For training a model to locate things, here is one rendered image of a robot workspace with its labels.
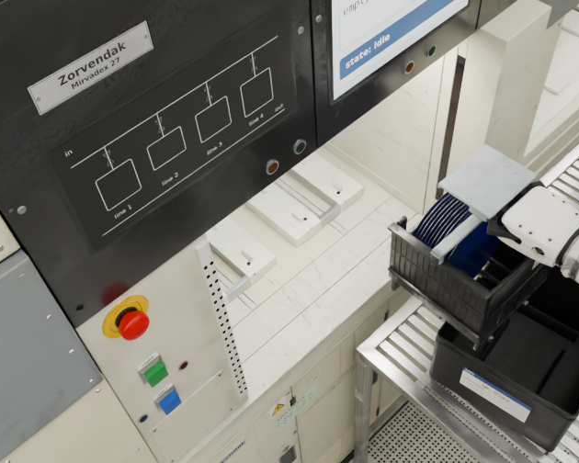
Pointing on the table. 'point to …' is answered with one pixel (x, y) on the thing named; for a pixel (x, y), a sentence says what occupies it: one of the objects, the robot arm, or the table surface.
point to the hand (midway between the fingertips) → (488, 189)
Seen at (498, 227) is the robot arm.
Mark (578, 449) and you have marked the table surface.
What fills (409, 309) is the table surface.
